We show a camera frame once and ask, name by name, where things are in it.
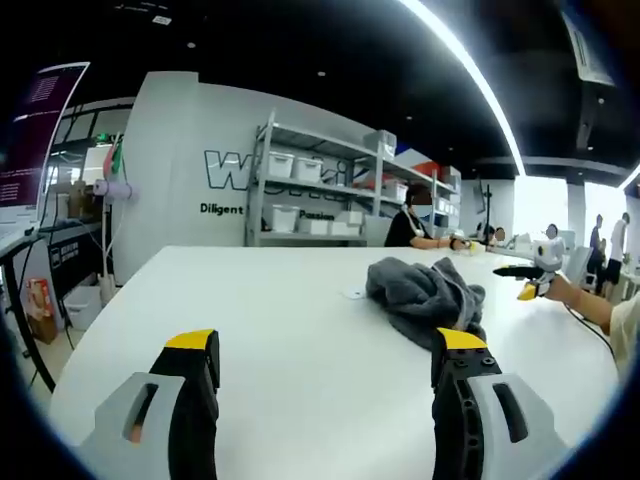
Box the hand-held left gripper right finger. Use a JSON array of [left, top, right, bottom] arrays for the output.
[[430, 327, 589, 480]]

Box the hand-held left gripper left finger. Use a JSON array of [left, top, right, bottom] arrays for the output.
[[74, 328, 221, 480]]

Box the grey towel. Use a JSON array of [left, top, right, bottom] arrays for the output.
[[365, 256, 489, 351]]

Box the person's right hand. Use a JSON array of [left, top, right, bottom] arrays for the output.
[[543, 273, 577, 307]]

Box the black stand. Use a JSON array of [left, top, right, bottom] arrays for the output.
[[477, 177, 497, 237]]

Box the white floor bin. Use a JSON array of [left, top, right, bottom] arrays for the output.
[[63, 285, 104, 332]]

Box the white table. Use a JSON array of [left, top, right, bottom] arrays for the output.
[[49, 244, 621, 480]]

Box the orange printed cardboard box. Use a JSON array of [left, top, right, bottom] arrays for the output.
[[24, 277, 59, 346]]

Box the white pole stand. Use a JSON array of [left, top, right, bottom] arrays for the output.
[[98, 133, 126, 304]]

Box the ceiling light strip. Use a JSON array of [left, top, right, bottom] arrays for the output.
[[398, 0, 526, 177]]

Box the hanging ceiling panel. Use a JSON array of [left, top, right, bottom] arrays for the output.
[[560, 8, 617, 87]]

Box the black side desk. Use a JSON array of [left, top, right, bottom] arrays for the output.
[[0, 219, 104, 394]]

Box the row of white storage bins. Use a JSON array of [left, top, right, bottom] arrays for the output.
[[264, 129, 461, 237]]

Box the purple paper roll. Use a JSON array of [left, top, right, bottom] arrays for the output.
[[93, 179, 137, 202]]

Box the grey metal shelf rack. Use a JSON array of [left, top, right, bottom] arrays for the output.
[[243, 107, 462, 249]]

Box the purple display screen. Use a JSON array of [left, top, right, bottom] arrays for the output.
[[0, 61, 92, 212]]

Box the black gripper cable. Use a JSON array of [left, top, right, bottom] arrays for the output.
[[564, 303, 617, 354]]

